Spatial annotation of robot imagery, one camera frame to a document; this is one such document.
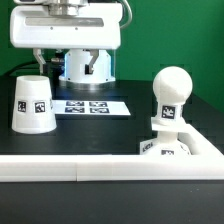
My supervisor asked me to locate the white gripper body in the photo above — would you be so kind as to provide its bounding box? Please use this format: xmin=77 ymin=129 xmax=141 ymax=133
xmin=10 ymin=3 xmax=122 ymax=49

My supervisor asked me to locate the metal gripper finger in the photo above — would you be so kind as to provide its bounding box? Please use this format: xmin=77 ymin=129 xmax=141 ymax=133
xmin=85 ymin=49 xmax=99 ymax=74
xmin=33 ymin=48 xmax=48 ymax=75

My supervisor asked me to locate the white lamp shade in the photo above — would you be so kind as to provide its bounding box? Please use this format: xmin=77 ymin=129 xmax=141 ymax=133
xmin=12 ymin=75 xmax=56 ymax=134

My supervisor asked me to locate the white lamp bulb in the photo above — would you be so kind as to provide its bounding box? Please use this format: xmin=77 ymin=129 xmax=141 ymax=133
xmin=153 ymin=66 xmax=193 ymax=126

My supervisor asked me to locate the white lamp base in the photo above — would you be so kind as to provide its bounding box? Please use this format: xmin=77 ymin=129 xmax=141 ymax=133
xmin=140 ymin=117 xmax=191 ymax=156

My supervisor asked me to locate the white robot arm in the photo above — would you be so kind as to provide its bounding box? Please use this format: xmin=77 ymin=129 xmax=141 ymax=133
xmin=10 ymin=0 xmax=132 ymax=89

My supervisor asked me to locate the white fiducial marker sheet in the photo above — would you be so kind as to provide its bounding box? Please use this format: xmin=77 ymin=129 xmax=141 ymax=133
xmin=53 ymin=100 xmax=130 ymax=116

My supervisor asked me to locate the white front boundary bar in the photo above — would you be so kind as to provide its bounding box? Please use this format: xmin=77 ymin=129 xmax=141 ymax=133
xmin=0 ymin=155 xmax=224 ymax=182

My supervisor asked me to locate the white boundary bar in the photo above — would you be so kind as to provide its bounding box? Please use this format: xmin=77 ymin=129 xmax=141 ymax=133
xmin=0 ymin=155 xmax=224 ymax=182
xmin=179 ymin=124 xmax=222 ymax=156

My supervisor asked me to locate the white right boundary bar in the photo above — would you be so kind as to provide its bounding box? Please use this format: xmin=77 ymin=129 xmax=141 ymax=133
xmin=179 ymin=124 xmax=222 ymax=156

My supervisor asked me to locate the black cable hose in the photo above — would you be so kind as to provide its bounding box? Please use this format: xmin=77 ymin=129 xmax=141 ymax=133
xmin=9 ymin=49 xmax=66 ymax=77

